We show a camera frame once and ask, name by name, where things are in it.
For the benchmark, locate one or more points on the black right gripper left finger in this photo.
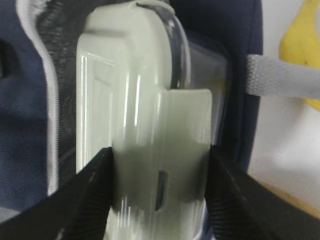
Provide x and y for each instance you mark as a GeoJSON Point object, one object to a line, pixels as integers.
{"type": "Point", "coordinates": [77, 211]}

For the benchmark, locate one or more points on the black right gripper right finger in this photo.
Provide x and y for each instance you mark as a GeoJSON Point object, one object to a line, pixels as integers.
{"type": "Point", "coordinates": [240, 208]}

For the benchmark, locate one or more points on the green lid glass container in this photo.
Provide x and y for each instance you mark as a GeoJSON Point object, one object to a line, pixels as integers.
{"type": "Point", "coordinates": [154, 92]}

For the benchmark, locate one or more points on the yellow banana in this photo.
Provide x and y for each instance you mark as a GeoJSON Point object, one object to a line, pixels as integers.
{"type": "Point", "coordinates": [300, 43]}

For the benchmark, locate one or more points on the navy blue lunch bag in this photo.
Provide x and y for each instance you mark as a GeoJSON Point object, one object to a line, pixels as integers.
{"type": "Point", "coordinates": [38, 88]}

